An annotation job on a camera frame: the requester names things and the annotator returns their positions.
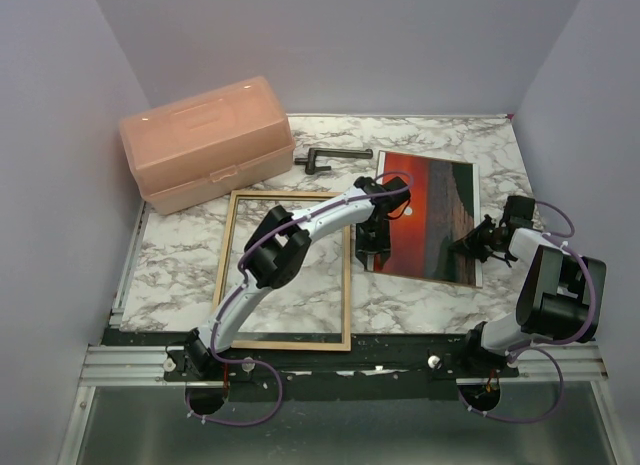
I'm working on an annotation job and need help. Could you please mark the red sunset photo board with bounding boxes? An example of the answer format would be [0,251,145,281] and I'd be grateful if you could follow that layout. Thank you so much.
[368,151,483,287]

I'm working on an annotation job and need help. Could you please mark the light wooden picture frame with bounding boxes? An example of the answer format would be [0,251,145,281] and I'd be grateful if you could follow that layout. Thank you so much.
[212,187,353,353]

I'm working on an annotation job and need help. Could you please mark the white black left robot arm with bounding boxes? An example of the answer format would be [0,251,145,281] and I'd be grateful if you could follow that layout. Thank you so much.
[184,171,414,380]

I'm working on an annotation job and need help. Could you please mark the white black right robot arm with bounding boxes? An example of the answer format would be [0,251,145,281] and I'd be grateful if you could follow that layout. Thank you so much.
[449,195,607,377]

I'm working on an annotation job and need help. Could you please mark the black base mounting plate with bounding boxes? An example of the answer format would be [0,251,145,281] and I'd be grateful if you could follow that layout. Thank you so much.
[103,329,519,402]

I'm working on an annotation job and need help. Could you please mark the pink translucent plastic box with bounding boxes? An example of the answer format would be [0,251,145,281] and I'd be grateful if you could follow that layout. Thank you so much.
[119,77,295,215]

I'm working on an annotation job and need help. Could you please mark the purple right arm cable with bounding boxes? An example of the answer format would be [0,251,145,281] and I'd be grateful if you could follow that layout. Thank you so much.
[457,200,599,425]

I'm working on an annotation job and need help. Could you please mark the aluminium extrusion rail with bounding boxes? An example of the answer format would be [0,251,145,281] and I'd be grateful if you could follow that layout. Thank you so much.
[79,342,608,387]

